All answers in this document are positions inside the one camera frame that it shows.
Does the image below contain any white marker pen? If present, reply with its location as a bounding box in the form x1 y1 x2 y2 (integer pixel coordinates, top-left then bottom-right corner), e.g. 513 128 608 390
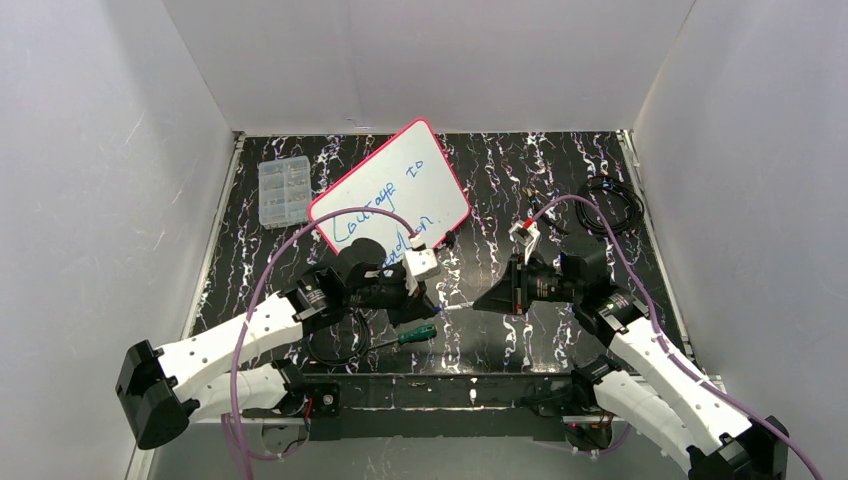
441 302 473 312

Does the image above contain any pink framed whiteboard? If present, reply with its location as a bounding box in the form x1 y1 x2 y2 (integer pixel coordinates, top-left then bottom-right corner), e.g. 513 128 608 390
308 118 471 265

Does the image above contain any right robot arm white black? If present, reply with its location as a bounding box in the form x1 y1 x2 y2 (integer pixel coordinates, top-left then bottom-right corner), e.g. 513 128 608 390
472 224 788 479

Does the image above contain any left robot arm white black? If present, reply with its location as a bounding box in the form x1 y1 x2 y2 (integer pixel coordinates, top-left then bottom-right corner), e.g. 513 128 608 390
115 239 440 450

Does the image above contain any clear plastic organizer box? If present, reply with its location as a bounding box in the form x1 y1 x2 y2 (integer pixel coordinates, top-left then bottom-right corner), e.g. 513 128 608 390
258 156 313 229

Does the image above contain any green handled screwdriver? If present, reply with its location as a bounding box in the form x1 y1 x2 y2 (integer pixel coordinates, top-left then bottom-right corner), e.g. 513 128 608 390
368 324 438 351

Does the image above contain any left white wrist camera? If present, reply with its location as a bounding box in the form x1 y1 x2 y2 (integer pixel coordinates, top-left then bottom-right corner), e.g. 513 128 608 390
401 248 441 297

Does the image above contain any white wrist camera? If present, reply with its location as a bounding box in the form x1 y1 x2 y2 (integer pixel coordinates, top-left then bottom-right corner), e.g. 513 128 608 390
509 218 540 265
401 248 441 297

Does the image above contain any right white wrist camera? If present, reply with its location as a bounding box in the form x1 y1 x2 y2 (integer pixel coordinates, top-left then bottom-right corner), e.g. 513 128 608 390
509 218 540 265

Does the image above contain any black coiled cable front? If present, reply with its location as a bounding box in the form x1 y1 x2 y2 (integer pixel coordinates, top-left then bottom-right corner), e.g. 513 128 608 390
307 311 372 368

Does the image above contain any black coiled cable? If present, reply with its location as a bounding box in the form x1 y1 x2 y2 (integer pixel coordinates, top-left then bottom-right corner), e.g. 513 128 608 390
526 175 646 238
307 311 372 368

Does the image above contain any black coiled cable right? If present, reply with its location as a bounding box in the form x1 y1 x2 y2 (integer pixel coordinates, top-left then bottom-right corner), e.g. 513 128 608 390
526 175 646 238

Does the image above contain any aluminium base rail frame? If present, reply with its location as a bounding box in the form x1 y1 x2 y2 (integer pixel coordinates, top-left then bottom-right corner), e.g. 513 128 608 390
125 129 757 480

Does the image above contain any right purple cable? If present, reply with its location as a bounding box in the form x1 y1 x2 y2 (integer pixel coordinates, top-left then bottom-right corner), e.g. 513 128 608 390
529 194 826 480

